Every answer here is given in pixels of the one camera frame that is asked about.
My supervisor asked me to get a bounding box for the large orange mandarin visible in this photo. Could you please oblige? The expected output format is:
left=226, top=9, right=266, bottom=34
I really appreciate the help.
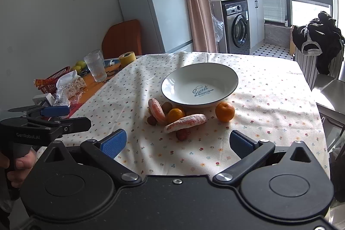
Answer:
left=215, top=102, right=235, bottom=123

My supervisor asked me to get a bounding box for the peeled pomelo segment long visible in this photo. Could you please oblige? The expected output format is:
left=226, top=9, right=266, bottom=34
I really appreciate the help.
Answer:
left=164, top=114, right=208, bottom=134

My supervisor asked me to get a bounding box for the pomelo segment pink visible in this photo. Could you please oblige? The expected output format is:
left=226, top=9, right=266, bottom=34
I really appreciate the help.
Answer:
left=149, top=99, right=167, bottom=125

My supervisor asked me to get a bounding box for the dark red plum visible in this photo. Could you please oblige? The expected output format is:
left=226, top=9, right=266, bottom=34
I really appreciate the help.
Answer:
left=176, top=129, right=191, bottom=141
left=147, top=116, right=157, bottom=126

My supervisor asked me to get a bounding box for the brown longan fruit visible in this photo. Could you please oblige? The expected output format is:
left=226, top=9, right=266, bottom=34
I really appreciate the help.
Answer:
left=161, top=102, right=173, bottom=114

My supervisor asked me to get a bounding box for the white kitchen cabinet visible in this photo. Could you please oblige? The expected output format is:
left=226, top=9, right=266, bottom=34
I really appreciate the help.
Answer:
left=247, top=0, right=265, bottom=51

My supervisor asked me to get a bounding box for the person left hand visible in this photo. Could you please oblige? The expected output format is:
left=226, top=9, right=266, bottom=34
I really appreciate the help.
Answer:
left=1, top=148, right=37, bottom=191

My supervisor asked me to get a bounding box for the red plastic basket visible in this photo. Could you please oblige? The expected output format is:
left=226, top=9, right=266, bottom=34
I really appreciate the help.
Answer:
left=34, top=67, right=70, bottom=94

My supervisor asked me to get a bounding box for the crumpled plastic bag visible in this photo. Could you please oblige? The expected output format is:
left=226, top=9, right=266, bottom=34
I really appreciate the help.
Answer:
left=53, top=70, right=86, bottom=107

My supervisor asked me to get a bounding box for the green apple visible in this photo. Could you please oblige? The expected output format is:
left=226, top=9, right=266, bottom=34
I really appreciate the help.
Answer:
left=71, top=60, right=86, bottom=74

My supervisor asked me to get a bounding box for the clear drinking glass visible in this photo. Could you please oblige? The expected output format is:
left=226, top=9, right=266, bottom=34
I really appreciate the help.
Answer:
left=84, top=50, right=107, bottom=82

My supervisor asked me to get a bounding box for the floral white tablecloth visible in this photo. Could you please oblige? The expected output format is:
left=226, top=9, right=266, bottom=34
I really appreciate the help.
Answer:
left=62, top=53, right=329, bottom=176

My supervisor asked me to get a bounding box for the white bowl with blue rim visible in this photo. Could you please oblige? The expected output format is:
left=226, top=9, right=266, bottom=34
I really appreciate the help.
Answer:
left=161, top=63, right=238, bottom=108

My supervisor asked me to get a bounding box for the yellow tape roll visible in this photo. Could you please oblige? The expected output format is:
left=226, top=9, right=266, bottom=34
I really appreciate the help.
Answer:
left=119, top=51, right=136, bottom=68

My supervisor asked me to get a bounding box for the orange chair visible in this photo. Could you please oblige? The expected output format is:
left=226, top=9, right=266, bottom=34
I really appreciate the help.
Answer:
left=102, top=20, right=142, bottom=59

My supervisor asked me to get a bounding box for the grey leather chair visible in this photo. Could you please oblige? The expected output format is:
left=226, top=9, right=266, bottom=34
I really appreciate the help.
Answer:
left=312, top=75, right=345, bottom=155

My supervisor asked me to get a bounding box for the striped chair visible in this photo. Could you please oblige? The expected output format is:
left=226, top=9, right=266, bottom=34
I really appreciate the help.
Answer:
left=293, top=49, right=319, bottom=89

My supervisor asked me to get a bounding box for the black clothes pile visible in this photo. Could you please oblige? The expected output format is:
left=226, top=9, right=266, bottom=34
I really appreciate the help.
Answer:
left=292, top=11, right=344, bottom=75

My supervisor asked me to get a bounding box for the grey washing machine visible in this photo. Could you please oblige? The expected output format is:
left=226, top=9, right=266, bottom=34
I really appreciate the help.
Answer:
left=222, top=0, right=250, bottom=55

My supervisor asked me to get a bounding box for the pink curtain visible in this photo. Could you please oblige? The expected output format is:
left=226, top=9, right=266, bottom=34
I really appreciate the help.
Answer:
left=187, top=0, right=217, bottom=53

